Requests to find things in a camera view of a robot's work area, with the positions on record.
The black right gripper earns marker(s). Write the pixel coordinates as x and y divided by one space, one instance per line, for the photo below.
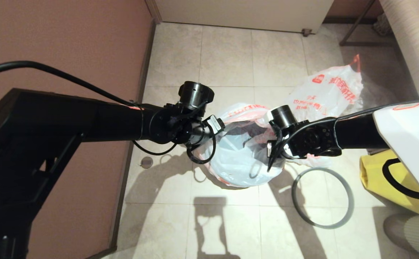
285 118

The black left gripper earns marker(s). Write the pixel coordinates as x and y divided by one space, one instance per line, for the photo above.
180 122

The white red-printed plastic bag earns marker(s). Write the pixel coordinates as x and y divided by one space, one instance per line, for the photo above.
328 93
238 165

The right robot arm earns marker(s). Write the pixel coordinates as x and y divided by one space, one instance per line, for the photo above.
375 129

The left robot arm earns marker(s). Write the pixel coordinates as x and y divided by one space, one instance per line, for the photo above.
51 126

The yellow fabric bag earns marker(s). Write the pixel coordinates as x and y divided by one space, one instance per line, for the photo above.
373 176

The small round grey floor disc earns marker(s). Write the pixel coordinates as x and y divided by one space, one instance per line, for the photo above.
146 162

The white door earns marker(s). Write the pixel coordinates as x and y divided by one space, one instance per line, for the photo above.
245 14

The small metal door stop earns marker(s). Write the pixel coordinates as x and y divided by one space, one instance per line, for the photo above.
306 32

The small woven basket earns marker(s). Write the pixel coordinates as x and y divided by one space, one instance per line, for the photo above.
380 27

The grey ribbed round object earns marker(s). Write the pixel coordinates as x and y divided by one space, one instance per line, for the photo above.
411 237

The beige striped upholstered seat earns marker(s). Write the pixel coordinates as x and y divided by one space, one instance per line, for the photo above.
418 43

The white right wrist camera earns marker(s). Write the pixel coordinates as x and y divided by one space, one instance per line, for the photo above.
270 116

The dark furniture frame bar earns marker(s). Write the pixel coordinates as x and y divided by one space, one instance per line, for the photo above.
377 151

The dark metal furniture frame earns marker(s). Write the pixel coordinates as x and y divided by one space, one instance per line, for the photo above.
366 44

